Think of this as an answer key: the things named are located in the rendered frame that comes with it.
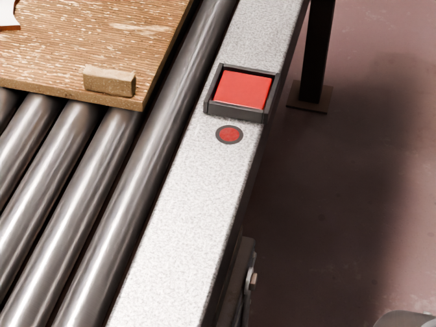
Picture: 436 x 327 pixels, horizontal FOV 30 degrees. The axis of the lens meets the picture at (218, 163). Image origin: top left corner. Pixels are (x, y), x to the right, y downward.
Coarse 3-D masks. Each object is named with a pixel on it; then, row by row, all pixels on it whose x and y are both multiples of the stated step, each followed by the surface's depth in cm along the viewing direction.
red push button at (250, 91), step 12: (228, 72) 97; (228, 84) 95; (240, 84) 95; (252, 84) 95; (264, 84) 95; (216, 96) 94; (228, 96) 94; (240, 96) 94; (252, 96) 94; (264, 96) 94
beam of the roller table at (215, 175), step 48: (240, 0) 110; (288, 0) 110; (240, 48) 103; (288, 48) 103; (192, 144) 90; (240, 144) 90; (192, 192) 85; (240, 192) 85; (144, 240) 80; (192, 240) 81; (144, 288) 76; (192, 288) 76
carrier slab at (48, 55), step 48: (48, 0) 105; (96, 0) 105; (144, 0) 106; (192, 0) 108; (0, 48) 98; (48, 48) 98; (96, 48) 98; (144, 48) 99; (96, 96) 93; (144, 96) 92
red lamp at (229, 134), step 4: (224, 128) 92; (228, 128) 92; (232, 128) 92; (220, 132) 91; (224, 132) 92; (228, 132) 92; (232, 132) 92; (236, 132) 92; (220, 136) 91; (224, 136) 91; (228, 136) 91; (232, 136) 91; (236, 136) 91; (224, 140) 91; (228, 140) 91; (232, 140) 91
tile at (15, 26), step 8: (0, 0) 103; (8, 0) 103; (16, 0) 104; (0, 8) 102; (8, 8) 102; (0, 16) 101; (8, 16) 101; (0, 24) 100; (8, 24) 100; (16, 24) 100
